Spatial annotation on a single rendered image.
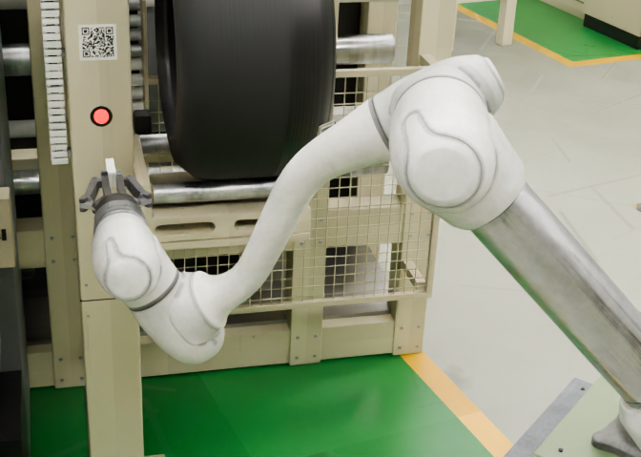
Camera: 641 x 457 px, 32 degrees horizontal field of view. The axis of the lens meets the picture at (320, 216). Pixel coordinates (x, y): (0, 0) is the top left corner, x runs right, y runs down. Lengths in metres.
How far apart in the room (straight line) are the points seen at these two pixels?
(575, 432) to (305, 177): 0.68
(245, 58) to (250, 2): 0.11
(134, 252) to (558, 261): 0.64
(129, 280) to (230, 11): 0.64
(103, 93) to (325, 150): 0.81
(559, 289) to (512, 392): 1.88
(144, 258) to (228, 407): 1.57
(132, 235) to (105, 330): 0.86
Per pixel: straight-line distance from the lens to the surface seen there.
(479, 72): 1.58
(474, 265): 4.07
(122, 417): 2.73
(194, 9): 2.14
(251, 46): 2.13
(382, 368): 3.44
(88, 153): 2.39
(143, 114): 2.55
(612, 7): 6.99
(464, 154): 1.38
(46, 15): 2.30
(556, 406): 2.23
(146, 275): 1.72
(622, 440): 1.95
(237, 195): 2.38
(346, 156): 1.63
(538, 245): 1.50
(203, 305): 1.80
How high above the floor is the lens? 1.90
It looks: 26 degrees down
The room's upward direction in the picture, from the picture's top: 3 degrees clockwise
